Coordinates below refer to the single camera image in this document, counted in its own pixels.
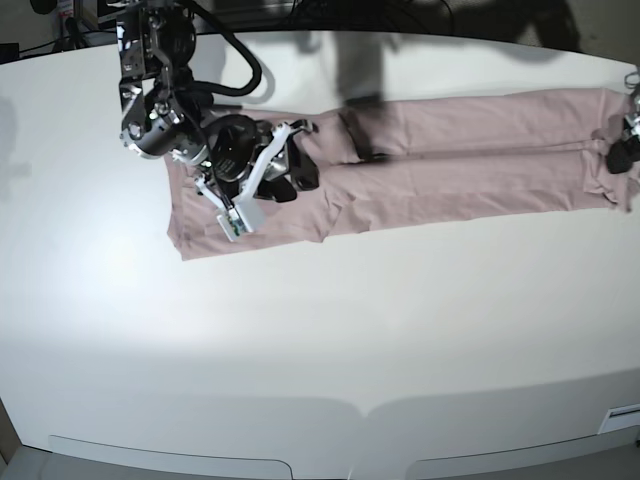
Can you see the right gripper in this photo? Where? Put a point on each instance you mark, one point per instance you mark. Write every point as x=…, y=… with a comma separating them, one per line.
x=234, y=142

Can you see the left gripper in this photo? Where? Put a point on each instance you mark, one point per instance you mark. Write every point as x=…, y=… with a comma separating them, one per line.
x=621, y=156

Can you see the pink T-shirt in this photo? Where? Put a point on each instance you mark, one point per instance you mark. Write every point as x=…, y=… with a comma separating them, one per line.
x=408, y=163

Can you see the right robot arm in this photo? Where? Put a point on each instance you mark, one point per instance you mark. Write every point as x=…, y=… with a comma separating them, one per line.
x=165, y=111

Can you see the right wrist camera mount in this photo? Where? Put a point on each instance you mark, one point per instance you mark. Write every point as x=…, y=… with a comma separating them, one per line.
x=240, y=213

